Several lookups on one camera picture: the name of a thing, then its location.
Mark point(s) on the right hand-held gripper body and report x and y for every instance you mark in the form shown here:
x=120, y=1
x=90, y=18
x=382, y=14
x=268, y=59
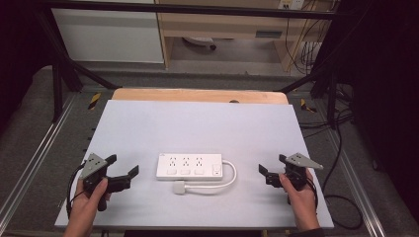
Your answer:
x=301, y=161

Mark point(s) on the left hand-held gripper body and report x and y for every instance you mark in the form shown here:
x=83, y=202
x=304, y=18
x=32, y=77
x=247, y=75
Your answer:
x=94, y=166

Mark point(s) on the white plug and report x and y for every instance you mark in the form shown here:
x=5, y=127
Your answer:
x=179, y=187

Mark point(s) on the white power strip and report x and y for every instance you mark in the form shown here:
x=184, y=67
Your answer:
x=189, y=166

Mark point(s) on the person's left hand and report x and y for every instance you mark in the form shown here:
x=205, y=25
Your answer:
x=84, y=207

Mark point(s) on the person's right hand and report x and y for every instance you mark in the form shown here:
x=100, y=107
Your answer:
x=301, y=204

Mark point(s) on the yellow black tape marker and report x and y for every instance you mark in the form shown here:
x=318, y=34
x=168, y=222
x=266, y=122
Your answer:
x=94, y=101
x=307, y=106

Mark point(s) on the white board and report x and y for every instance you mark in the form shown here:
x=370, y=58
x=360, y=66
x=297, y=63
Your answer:
x=197, y=131

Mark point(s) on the wooden table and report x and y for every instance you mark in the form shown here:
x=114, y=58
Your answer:
x=197, y=95

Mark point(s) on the black curtain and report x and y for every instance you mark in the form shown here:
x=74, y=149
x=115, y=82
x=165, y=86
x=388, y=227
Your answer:
x=19, y=49
x=385, y=98

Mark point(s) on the white cabinet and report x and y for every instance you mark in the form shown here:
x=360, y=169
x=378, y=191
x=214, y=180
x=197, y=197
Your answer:
x=108, y=36

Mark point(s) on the light wooden desk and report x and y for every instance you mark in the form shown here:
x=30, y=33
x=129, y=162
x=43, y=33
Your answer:
x=227, y=26

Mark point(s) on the office chair base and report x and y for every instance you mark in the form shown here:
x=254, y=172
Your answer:
x=199, y=41

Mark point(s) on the aluminium rail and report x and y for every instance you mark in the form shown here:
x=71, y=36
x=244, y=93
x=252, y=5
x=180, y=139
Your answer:
x=36, y=158
x=357, y=187

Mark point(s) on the white wall socket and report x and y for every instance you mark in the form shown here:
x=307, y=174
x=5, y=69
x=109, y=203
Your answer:
x=291, y=4

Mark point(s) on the black metal frame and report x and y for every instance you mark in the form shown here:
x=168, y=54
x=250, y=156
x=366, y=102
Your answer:
x=197, y=10

